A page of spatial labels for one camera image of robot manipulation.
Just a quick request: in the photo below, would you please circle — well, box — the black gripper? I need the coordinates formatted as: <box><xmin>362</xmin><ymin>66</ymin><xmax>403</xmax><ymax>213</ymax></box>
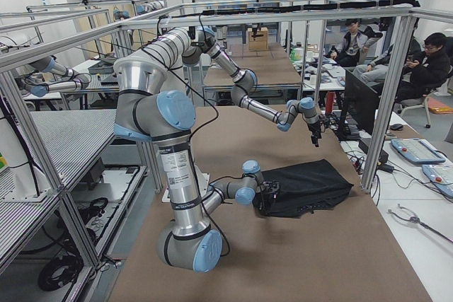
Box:
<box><xmin>257</xmin><ymin>181</ymin><xmax>280</xmax><ymax>212</ymax></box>
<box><xmin>306</xmin><ymin>115</ymin><xmax>328</xmax><ymax>147</ymax></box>

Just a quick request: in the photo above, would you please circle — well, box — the black t-shirt with logo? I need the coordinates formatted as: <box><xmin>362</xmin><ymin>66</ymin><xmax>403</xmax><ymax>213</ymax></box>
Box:
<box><xmin>253</xmin><ymin>159</ymin><xmax>352</xmax><ymax>218</ymax></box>

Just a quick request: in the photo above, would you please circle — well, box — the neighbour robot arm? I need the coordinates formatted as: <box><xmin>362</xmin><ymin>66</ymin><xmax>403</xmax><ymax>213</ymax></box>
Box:
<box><xmin>1</xmin><ymin>33</ymin><xmax>91</xmax><ymax>97</ymax></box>

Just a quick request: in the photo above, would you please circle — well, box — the black Huawei monitor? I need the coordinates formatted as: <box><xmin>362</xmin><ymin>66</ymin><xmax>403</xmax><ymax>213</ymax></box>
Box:
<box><xmin>336</xmin><ymin>71</ymin><xmax>380</xmax><ymax>141</ymax></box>

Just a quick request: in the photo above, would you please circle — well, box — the black box on side table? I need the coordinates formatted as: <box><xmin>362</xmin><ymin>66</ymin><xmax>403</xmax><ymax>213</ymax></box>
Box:
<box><xmin>357</xmin><ymin>139</ymin><xmax>390</xmax><ymax>165</ymax></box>

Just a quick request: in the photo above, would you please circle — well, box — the seated person in grey jacket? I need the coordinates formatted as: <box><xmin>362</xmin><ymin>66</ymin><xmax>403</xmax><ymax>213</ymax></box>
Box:
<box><xmin>327</xmin><ymin>18</ymin><xmax>383</xmax><ymax>67</ymax></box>

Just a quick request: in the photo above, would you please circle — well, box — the teach pendant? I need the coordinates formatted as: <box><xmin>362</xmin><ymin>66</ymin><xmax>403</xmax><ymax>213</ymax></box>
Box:
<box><xmin>422</xmin><ymin>165</ymin><xmax>453</xmax><ymax>198</ymax></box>
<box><xmin>391</xmin><ymin>138</ymin><xmax>446</xmax><ymax>164</ymax></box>

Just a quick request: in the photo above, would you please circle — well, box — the reacher grabber tool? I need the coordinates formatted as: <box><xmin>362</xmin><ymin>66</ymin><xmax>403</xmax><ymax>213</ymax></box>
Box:
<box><xmin>387</xmin><ymin>204</ymin><xmax>452</xmax><ymax>243</ymax></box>

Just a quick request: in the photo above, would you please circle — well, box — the seated person in black jacket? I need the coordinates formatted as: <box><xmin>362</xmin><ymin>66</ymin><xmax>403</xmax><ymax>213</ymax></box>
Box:
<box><xmin>394</xmin><ymin>33</ymin><xmax>450</xmax><ymax>103</ymax></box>

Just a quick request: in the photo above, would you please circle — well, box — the aluminium slatted workbench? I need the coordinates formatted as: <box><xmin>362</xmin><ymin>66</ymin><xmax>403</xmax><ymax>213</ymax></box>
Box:
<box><xmin>1</xmin><ymin>109</ymin><xmax>115</xmax><ymax>270</ymax></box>

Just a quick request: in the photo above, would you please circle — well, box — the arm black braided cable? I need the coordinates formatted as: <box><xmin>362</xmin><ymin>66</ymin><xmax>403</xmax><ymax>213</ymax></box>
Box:
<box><xmin>141</xmin><ymin>8</ymin><xmax>231</xmax><ymax>257</ymax></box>

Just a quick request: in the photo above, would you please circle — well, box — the aluminium frame post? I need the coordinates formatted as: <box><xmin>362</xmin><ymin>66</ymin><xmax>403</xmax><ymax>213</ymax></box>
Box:
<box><xmin>360</xmin><ymin>16</ymin><xmax>417</xmax><ymax>194</ymax></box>

